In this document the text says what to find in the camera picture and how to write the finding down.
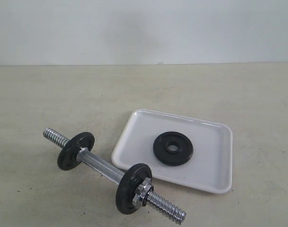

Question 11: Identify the black weight plate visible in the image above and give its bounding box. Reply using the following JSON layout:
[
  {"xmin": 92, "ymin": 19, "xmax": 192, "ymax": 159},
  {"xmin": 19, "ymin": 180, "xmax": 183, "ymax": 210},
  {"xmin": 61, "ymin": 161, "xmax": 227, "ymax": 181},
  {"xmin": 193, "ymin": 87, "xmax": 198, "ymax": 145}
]
[
  {"xmin": 116, "ymin": 163, "xmax": 152, "ymax": 215},
  {"xmin": 153, "ymin": 131, "xmax": 194, "ymax": 166}
]

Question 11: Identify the chrome threaded dumbbell bar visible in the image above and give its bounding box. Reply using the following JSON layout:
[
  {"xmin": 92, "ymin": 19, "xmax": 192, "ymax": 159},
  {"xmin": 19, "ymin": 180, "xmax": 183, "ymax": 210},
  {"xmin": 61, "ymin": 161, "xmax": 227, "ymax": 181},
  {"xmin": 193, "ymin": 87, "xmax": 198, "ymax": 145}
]
[{"xmin": 43, "ymin": 128, "xmax": 186, "ymax": 225}]

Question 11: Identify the chrome spinlock collar nut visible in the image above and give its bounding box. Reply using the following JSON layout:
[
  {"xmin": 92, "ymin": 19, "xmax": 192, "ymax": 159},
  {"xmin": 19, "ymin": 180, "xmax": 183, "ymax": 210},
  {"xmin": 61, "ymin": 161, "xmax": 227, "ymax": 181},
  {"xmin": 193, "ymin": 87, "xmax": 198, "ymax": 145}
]
[{"xmin": 132, "ymin": 183, "xmax": 154, "ymax": 208}]

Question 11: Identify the black weight plate end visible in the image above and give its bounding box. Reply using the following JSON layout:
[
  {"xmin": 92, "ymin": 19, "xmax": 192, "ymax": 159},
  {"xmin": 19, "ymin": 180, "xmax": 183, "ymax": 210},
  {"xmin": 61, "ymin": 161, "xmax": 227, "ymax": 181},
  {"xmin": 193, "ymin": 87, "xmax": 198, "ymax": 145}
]
[{"xmin": 57, "ymin": 132, "xmax": 95, "ymax": 171}]

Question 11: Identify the white rectangular plastic tray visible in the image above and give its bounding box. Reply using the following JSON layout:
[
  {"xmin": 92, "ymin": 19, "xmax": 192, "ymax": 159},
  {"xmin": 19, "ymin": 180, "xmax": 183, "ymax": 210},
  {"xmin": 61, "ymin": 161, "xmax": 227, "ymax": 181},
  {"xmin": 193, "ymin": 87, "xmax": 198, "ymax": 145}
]
[{"xmin": 111, "ymin": 109, "xmax": 233, "ymax": 194}]

